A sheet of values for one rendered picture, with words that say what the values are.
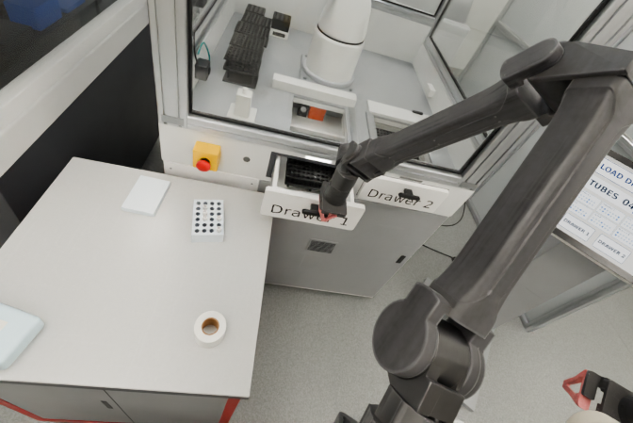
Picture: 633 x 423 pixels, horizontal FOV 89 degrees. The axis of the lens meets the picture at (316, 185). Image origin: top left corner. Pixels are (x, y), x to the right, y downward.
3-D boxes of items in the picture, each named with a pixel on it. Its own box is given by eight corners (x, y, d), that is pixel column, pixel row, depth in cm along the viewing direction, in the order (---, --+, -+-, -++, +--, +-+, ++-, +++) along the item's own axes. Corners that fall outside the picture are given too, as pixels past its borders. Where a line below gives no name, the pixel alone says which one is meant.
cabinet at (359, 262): (370, 303, 176) (454, 218, 120) (172, 278, 156) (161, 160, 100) (357, 179, 241) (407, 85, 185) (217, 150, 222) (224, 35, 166)
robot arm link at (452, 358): (408, 428, 30) (444, 441, 32) (458, 329, 32) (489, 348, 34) (359, 368, 39) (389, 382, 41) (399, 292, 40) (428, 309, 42)
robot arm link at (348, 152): (357, 150, 69) (384, 171, 73) (360, 119, 77) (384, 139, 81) (321, 177, 77) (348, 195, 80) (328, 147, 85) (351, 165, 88)
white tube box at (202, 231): (222, 242, 92) (223, 235, 89) (191, 242, 89) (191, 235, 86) (222, 207, 100) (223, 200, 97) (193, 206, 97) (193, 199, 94)
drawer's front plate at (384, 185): (432, 213, 115) (450, 193, 108) (357, 198, 110) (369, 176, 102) (431, 209, 117) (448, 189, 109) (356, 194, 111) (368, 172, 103)
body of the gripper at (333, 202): (343, 189, 89) (352, 171, 84) (345, 219, 82) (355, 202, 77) (320, 185, 88) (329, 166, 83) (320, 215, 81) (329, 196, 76)
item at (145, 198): (154, 217, 91) (154, 213, 90) (121, 210, 90) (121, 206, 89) (170, 185, 100) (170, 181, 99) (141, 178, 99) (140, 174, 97)
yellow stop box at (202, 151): (216, 173, 98) (217, 156, 92) (191, 169, 96) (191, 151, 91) (219, 162, 101) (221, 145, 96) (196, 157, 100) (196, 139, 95)
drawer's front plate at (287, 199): (352, 231, 100) (365, 209, 92) (259, 214, 95) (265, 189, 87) (352, 226, 101) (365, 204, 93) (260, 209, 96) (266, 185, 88)
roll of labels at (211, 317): (206, 355, 72) (207, 349, 69) (186, 332, 74) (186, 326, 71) (231, 332, 77) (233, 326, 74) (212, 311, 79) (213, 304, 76)
